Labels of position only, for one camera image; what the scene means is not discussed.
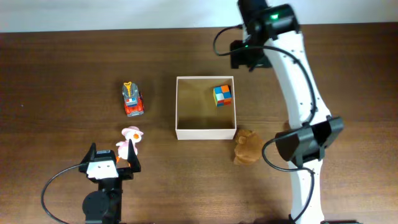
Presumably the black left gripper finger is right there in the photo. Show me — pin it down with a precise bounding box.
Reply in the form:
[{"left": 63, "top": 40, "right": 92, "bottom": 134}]
[
  {"left": 127, "top": 139, "right": 141, "bottom": 173},
  {"left": 78, "top": 142, "right": 96, "bottom": 172}
]

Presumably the multicolour puzzle cube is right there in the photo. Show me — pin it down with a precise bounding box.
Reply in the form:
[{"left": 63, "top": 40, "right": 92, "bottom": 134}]
[{"left": 213, "top": 85, "right": 232, "bottom": 107}]

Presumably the pink cardboard box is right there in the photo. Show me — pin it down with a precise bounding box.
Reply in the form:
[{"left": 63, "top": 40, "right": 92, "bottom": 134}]
[{"left": 175, "top": 76, "right": 237, "bottom": 140}]

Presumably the brown plush capybara toy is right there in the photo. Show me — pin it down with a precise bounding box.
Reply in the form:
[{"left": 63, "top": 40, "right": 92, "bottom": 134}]
[{"left": 233, "top": 129, "right": 264, "bottom": 166}]

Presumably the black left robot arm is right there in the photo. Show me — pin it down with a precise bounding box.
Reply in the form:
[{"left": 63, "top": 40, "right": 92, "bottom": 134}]
[{"left": 79, "top": 140, "right": 141, "bottom": 224}]

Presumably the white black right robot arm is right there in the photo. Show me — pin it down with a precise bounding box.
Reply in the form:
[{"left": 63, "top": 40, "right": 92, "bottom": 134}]
[{"left": 228, "top": 0, "right": 344, "bottom": 223}]

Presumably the pink duck toy with hat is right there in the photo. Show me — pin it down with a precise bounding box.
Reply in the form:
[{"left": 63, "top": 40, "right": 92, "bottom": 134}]
[{"left": 116, "top": 126, "right": 144, "bottom": 162}]

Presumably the red grey toy truck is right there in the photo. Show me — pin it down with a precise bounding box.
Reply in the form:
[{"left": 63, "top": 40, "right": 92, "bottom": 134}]
[{"left": 122, "top": 82, "right": 144, "bottom": 117}]

